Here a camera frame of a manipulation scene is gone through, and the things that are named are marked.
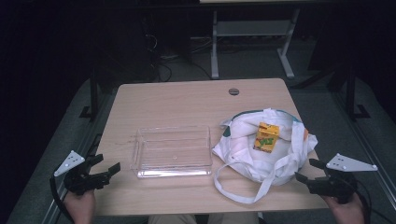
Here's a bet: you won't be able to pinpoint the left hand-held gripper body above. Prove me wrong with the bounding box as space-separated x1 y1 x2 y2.
53 150 110 196

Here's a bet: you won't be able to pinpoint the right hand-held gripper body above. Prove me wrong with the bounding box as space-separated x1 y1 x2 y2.
306 152 379 205

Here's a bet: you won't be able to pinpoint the yellow drink carton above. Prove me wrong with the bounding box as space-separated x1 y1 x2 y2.
253 121 281 154

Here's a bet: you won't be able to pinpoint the white cloth bag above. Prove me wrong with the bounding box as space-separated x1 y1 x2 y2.
212 107 319 205

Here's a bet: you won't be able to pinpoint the clear plastic tray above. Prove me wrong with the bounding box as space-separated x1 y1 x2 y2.
130 125 214 179

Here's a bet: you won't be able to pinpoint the person's left hand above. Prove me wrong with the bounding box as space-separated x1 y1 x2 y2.
63 189 97 224

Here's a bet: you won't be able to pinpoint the person's right hand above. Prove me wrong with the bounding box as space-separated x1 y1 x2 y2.
321 192 366 224

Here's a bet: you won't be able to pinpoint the black metal stand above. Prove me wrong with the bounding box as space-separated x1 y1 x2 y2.
78 73 101 121
345 65 372 121

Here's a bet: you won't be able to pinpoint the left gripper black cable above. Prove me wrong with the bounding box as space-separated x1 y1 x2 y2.
49 175 76 224

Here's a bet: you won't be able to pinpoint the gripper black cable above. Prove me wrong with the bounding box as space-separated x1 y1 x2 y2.
49 175 76 224
354 179 374 224

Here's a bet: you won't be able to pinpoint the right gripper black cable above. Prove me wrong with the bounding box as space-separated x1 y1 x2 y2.
354 179 374 224

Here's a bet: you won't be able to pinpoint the black floor cables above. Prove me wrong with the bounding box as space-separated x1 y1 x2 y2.
146 31 213 83

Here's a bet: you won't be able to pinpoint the white metal table frame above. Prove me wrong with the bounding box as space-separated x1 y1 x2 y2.
210 8 302 80

